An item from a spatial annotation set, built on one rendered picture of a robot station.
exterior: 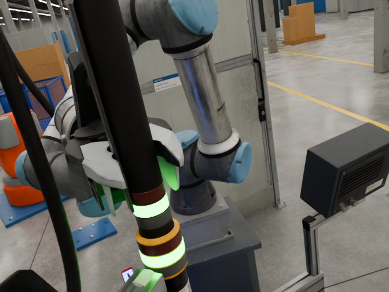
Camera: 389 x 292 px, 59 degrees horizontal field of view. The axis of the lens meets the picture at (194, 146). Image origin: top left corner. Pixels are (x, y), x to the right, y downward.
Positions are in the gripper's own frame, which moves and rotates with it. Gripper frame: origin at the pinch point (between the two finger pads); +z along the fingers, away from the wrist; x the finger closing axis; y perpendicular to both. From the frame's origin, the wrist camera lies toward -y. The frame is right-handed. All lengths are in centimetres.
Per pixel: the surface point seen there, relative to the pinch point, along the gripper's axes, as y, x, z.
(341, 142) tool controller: 31, -67, -39
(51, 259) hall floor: 156, 30, -251
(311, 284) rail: 72, -50, -37
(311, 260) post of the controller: 64, -52, -38
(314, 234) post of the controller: 55, -54, -38
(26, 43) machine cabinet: -20, -48, -1059
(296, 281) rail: 70, -47, -40
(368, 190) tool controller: 49, -74, -35
